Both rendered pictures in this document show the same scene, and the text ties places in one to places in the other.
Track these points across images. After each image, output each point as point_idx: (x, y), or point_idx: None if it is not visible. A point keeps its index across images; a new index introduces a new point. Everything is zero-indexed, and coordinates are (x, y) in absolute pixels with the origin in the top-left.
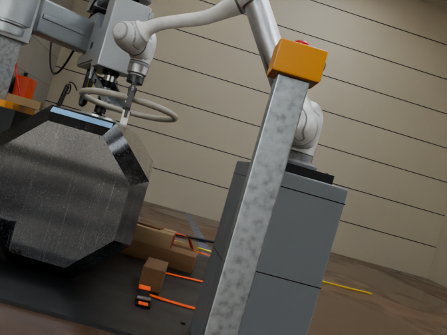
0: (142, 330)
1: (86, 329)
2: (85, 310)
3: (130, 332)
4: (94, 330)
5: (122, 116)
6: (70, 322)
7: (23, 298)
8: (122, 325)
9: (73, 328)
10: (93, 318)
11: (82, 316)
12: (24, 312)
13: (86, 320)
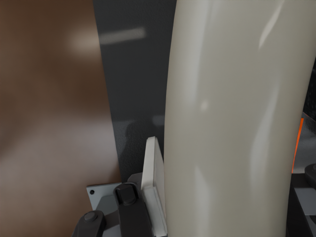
0: (134, 144)
1: (97, 92)
2: (144, 76)
3: (116, 134)
4: (102, 99)
5: (145, 161)
6: (103, 73)
7: (116, 3)
8: (131, 123)
9: (88, 81)
10: (125, 91)
11: (117, 80)
12: (86, 21)
13: (112, 88)
